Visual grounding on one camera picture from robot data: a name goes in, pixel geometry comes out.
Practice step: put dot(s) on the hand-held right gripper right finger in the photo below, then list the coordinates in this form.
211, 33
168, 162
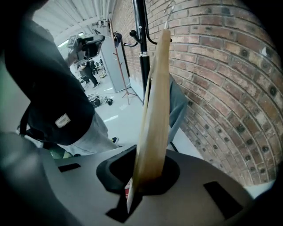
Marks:
190, 198

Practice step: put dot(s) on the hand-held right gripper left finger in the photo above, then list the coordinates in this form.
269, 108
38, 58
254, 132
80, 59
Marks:
84, 187

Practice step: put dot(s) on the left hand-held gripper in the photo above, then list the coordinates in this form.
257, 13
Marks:
74, 42

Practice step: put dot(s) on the black metal coat rack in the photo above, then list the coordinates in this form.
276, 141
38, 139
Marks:
141, 33

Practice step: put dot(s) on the light wooden hanger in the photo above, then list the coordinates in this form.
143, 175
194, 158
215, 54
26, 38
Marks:
157, 110

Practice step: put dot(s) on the person's left forearm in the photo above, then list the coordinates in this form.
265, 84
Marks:
72, 56

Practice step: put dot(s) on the dark cap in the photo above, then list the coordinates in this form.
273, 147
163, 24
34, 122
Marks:
118, 38

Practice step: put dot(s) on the grey partition panel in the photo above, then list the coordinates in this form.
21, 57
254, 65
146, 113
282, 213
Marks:
112, 66

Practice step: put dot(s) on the brown wooden coat stand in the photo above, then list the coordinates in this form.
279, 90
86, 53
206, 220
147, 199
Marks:
120, 66

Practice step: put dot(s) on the red box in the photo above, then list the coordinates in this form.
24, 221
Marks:
127, 191

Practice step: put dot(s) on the person's grey trousers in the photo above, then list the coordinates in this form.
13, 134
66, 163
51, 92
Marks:
92, 141

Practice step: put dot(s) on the black white patterned backpack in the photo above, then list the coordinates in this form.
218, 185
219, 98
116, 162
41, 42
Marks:
94, 101

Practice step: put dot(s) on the black headset device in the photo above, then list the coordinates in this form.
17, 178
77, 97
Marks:
108, 101

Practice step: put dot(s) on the person's right shoe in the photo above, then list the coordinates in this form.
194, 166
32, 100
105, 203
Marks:
115, 140

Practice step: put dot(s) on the person's black t-shirt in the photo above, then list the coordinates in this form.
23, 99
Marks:
48, 88

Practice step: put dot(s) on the grey hanging garment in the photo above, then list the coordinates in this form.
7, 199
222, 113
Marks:
177, 103

